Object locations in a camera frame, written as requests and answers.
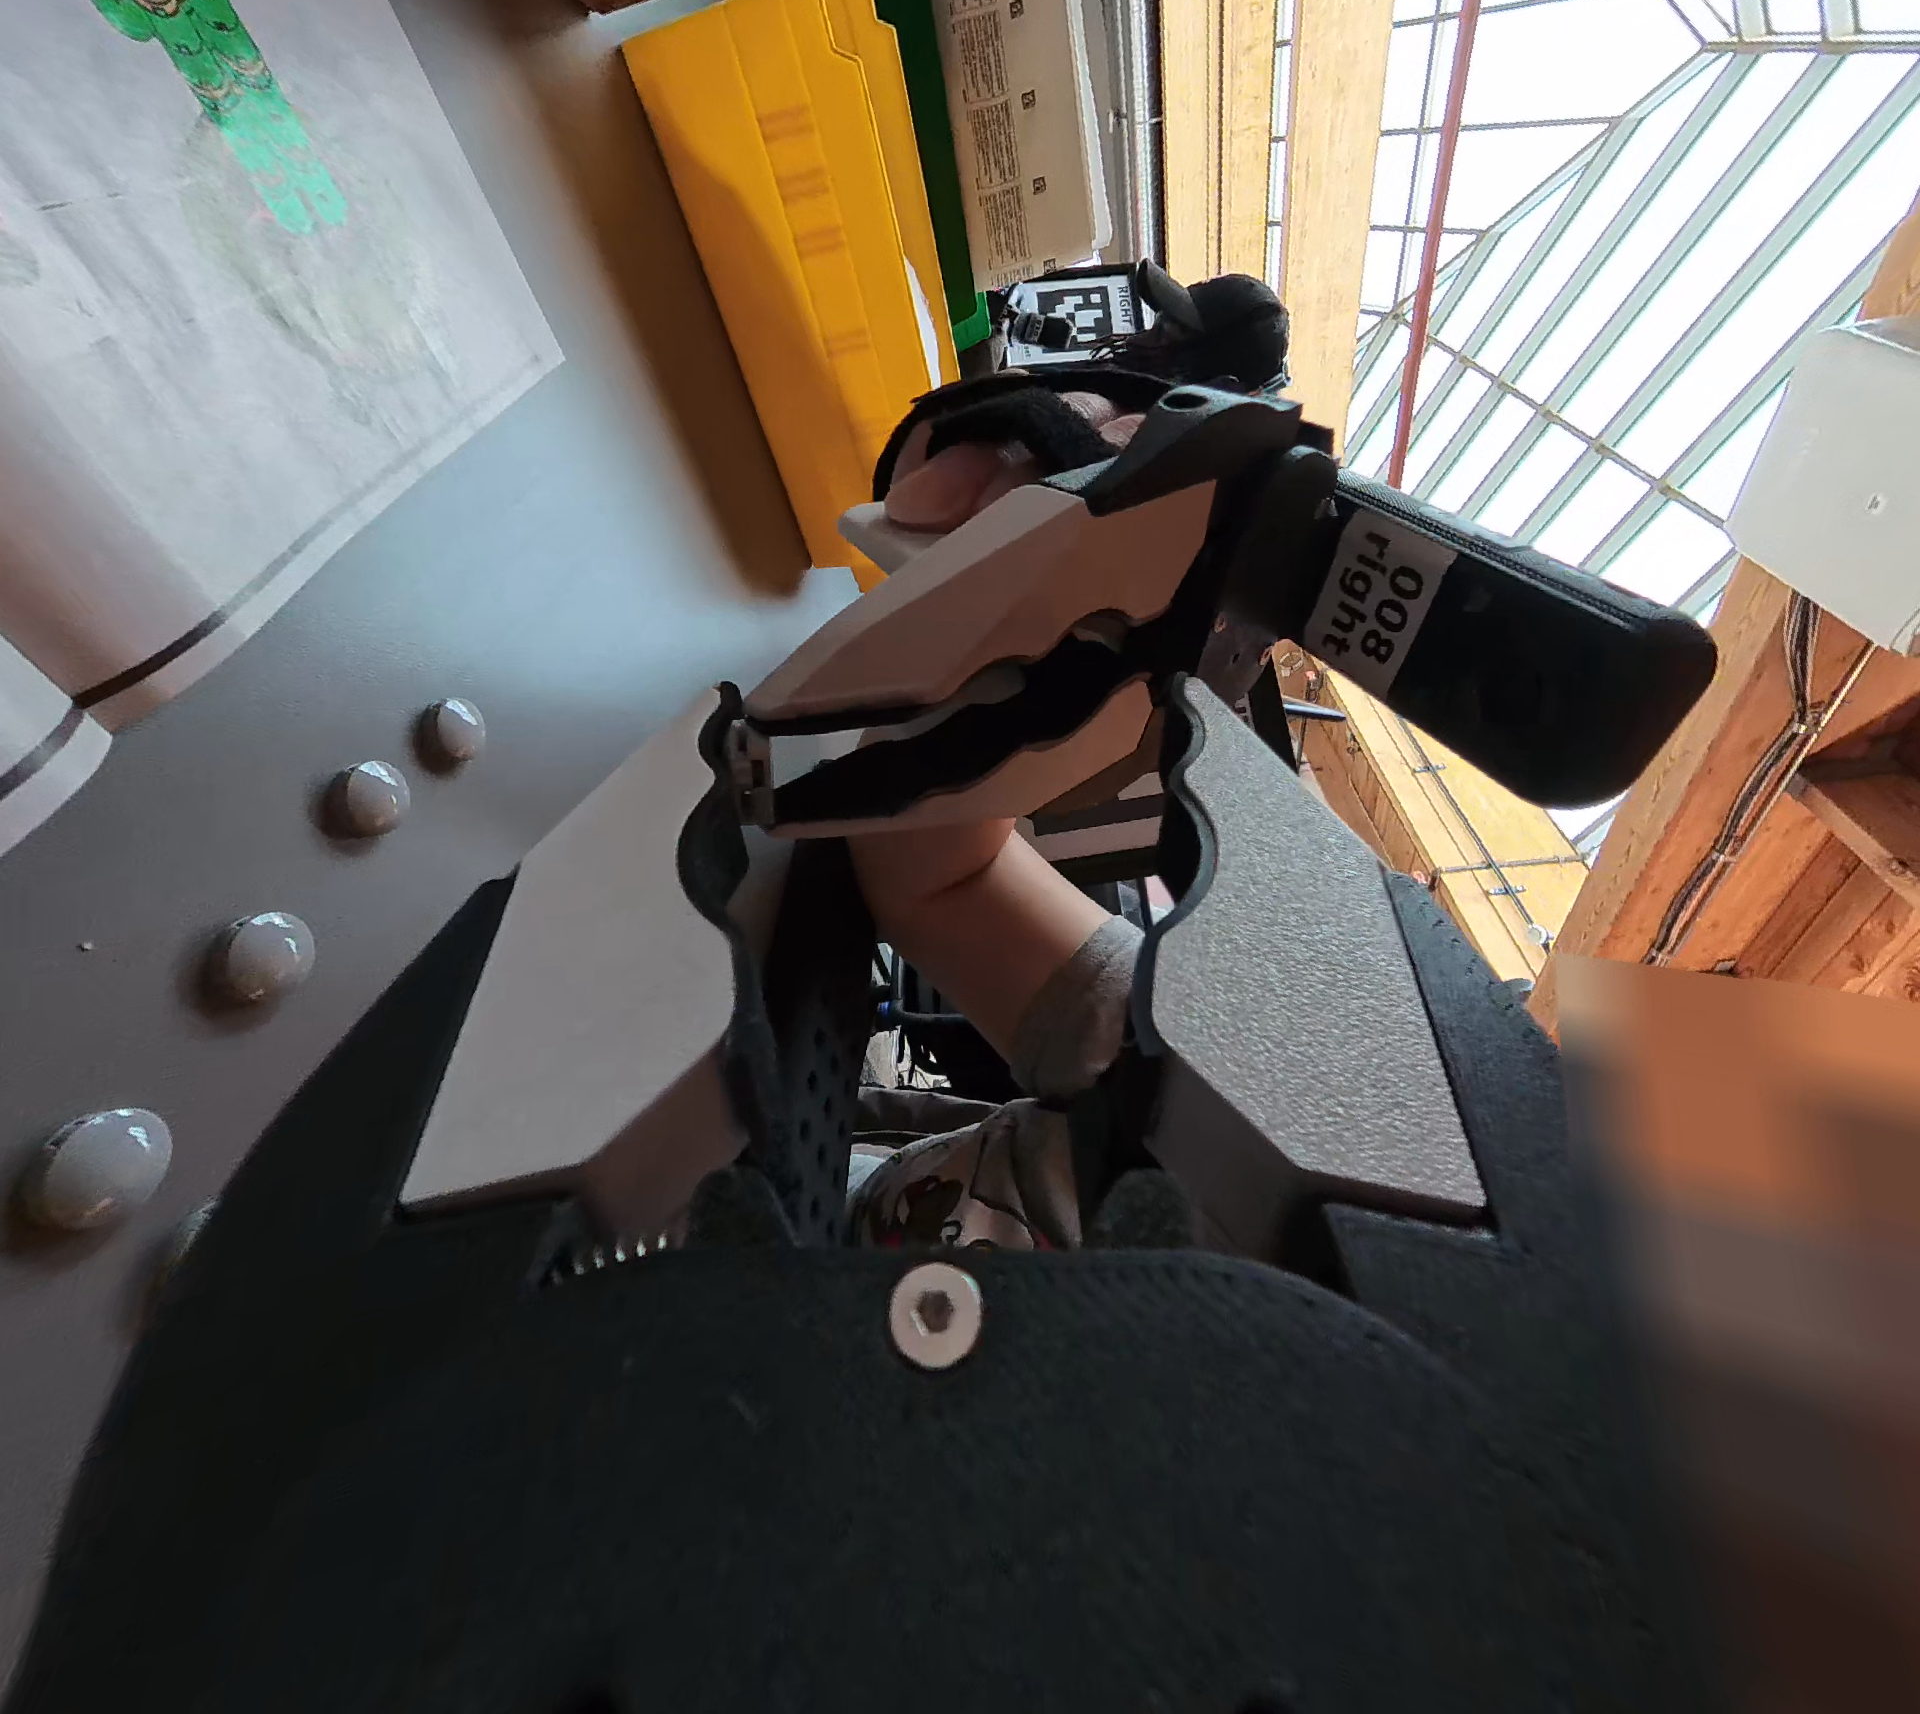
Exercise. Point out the person's right hand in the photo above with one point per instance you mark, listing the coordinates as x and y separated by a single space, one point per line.
958 482

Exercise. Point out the small grey lego piece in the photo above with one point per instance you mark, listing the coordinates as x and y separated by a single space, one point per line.
753 778

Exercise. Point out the white printed panel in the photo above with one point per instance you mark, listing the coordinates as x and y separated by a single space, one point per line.
1016 92

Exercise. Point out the person's printed grey shirt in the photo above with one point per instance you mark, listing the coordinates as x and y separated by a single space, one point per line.
958 1187

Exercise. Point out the person's right forearm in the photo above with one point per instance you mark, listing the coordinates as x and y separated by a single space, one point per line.
973 928

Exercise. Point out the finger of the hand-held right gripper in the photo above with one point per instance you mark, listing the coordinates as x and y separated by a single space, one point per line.
1016 590
1016 778

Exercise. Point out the black framed marker sign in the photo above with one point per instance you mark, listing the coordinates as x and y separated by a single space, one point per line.
1102 827

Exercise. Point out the yellow plastic bin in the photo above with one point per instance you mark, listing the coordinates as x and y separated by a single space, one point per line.
779 242

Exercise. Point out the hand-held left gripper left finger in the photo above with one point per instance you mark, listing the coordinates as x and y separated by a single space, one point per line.
591 997

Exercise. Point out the green plastic bin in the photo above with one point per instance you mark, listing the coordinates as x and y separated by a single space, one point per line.
920 92

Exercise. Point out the open lego instruction booklet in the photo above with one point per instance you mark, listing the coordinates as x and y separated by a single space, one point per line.
223 321

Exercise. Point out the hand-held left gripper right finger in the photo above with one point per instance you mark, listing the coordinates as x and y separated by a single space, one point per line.
1306 1027

